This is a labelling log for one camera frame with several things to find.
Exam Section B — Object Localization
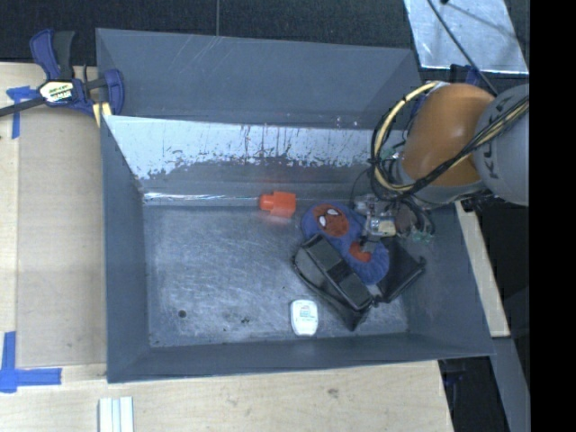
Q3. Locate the blue and red plush toy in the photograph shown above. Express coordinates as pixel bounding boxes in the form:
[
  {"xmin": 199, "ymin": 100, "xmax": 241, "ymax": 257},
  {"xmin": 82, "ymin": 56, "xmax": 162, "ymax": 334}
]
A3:
[{"xmin": 300, "ymin": 202, "xmax": 391, "ymax": 286}]

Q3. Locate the black plastic case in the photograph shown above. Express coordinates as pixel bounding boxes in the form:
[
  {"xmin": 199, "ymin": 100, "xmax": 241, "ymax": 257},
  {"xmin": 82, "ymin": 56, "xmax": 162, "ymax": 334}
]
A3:
[{"xmin": 292, "ymin": 233, "xmax": 427, "ymax": 333}]

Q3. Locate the orange plastic cap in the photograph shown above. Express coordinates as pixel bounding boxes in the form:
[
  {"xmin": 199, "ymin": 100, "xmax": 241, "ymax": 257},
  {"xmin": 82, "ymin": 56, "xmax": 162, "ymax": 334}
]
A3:
[{"xmin": 257, "ymin": 190, "xmax": 298, "ymax": 219}]

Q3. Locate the small white box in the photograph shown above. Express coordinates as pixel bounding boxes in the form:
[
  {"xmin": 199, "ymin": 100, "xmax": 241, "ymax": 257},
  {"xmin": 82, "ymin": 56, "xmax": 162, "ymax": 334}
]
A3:
[{"xmin": 289, "ymin": 299, "xmax": 320, "ymax": 337}]

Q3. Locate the grey metal bin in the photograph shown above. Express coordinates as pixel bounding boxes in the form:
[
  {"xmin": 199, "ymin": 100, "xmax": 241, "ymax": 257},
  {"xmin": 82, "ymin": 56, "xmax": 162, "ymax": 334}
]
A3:
[{"xmin": 94, "ymin": 27, "xmax": 497, "ymax": 383}]

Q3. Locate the pale wood board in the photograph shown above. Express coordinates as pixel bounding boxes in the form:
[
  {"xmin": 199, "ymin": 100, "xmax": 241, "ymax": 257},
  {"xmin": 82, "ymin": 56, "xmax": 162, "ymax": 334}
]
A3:
[{"xmin": 15, "ymin": 112, "xmax": 108, "ymax": 369}]

